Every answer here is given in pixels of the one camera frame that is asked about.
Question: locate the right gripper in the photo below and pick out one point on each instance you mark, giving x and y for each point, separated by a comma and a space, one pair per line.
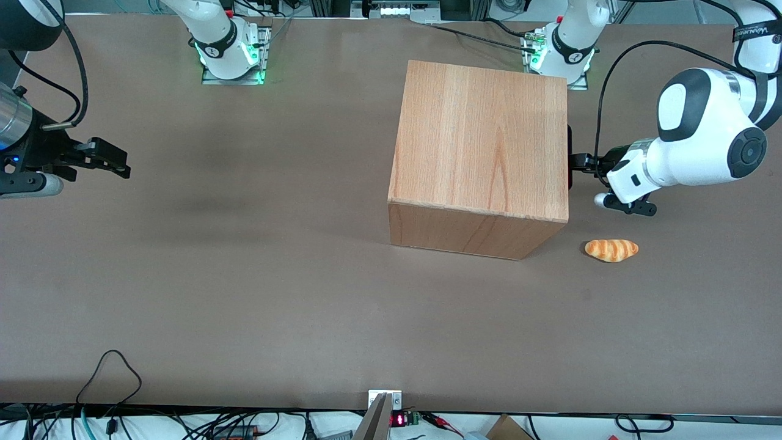
38, 150

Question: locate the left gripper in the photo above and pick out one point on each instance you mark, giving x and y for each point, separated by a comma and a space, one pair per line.
608, 163

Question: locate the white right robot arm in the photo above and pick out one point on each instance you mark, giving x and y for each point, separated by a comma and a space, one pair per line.
214, 36

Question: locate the wooden drawer cabinet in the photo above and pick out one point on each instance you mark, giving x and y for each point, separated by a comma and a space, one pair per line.
479, 159

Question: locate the toy croissant bread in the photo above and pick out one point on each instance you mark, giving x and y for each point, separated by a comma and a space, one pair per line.
611, 250

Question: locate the brown cardboard piece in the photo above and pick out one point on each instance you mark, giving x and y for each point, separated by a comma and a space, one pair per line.
507, 429

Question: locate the red clip leads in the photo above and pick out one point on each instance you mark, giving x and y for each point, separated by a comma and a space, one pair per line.
443, 421

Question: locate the red digit display module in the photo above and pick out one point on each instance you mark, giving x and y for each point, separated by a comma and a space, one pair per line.
403, 419

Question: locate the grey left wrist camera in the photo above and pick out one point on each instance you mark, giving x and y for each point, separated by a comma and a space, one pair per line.
638, 209

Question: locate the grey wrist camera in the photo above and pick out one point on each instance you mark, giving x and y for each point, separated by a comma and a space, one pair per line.
638, 209
30, 184

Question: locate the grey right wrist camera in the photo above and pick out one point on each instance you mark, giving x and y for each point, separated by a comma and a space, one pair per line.
30, 184

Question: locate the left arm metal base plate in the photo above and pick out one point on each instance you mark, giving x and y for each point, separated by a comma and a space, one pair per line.
579, 84

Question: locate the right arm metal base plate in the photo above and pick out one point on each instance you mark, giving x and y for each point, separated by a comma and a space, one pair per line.
266, 55

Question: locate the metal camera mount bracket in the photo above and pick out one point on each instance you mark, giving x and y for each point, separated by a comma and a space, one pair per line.
382, 406

